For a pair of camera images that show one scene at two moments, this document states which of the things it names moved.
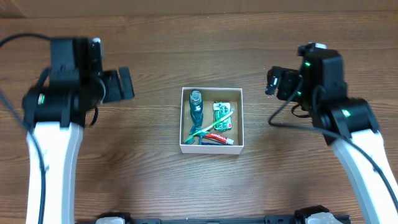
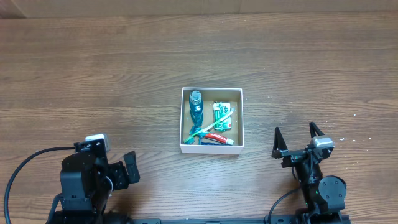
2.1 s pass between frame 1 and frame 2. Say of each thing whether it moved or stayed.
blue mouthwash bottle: stayed
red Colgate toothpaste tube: stayed
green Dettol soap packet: stayed
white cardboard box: stayed
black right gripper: moved
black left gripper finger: moved
